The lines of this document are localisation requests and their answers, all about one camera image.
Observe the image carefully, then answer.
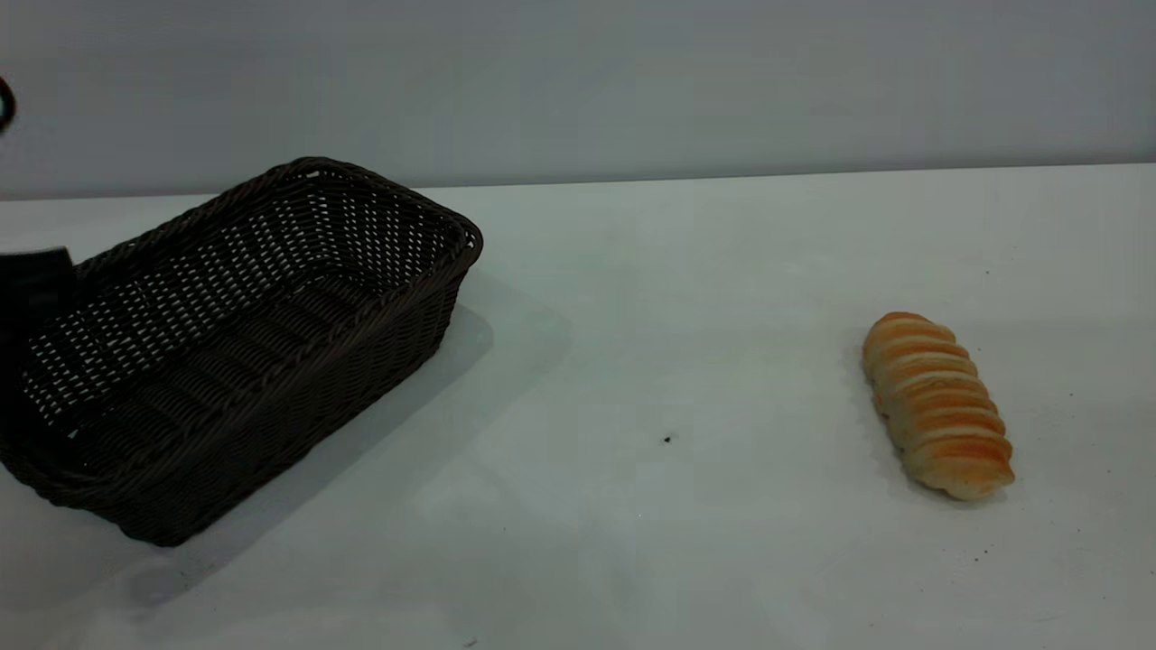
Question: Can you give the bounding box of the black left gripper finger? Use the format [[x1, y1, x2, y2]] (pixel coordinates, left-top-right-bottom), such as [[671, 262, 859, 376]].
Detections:
[[0, 246, 79, 443]]

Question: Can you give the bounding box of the dark brown woven basket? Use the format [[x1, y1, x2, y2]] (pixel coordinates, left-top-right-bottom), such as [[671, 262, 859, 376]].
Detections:
[[0, 157, 485, 549]]

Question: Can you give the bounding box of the long ridged bread roll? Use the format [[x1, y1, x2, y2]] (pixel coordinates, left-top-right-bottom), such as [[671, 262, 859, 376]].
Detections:
[[861, 311, 1016, 503]]

